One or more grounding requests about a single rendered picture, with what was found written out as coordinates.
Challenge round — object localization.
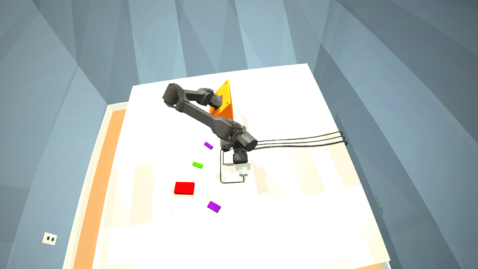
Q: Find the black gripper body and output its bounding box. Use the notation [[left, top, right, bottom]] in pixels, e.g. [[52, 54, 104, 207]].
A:
[[233, 125, 248, 164]]

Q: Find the red rectangular block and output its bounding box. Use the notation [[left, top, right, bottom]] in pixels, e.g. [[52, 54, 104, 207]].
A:
[[174, 182, 195, 195]]

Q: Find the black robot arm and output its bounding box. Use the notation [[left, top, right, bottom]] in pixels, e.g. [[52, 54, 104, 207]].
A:
[[162, 83, 258, 152]]

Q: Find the green rectangular block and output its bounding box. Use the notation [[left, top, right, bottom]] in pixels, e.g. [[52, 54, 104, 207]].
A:
[[192, 161, 203, 168]]

